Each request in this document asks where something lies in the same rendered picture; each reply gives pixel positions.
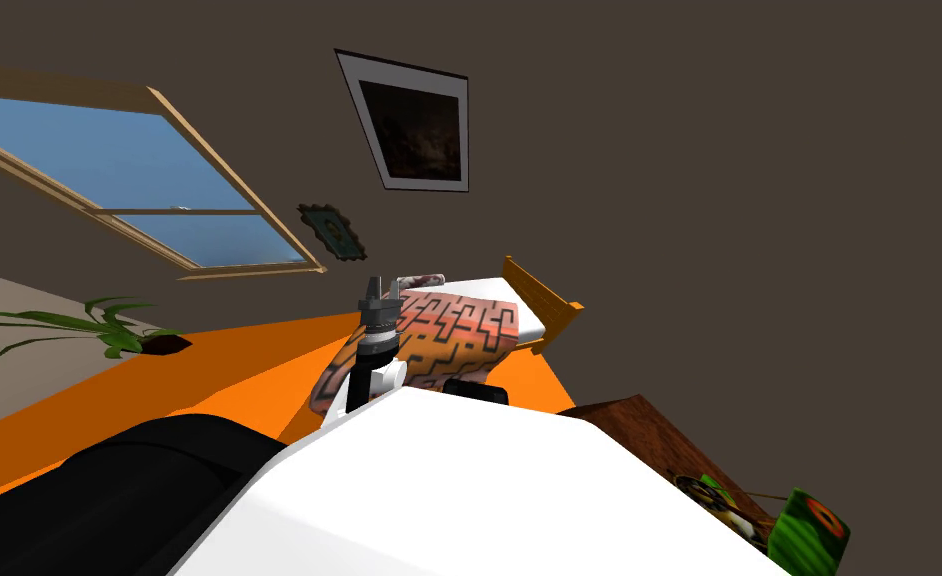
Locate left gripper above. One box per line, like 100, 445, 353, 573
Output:
357, 276, 404, 331

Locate wooden bed with patterned blanket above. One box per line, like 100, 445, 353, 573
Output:
308, 255, 585, 417

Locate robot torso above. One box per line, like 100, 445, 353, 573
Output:
165, 379, 794, 576

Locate green potted plant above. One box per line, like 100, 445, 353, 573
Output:
0, 296, 195, 370

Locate brown wooden side table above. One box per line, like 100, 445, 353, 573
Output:
557, 392, 853, 576

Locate wood framed window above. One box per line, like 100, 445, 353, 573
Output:
0, 62, 329, 282

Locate small dark ornate wall frame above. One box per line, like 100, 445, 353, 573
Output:
296, 203, 369, 264

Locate dark picture in white frame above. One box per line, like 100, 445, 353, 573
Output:
334, 48, 471, 194

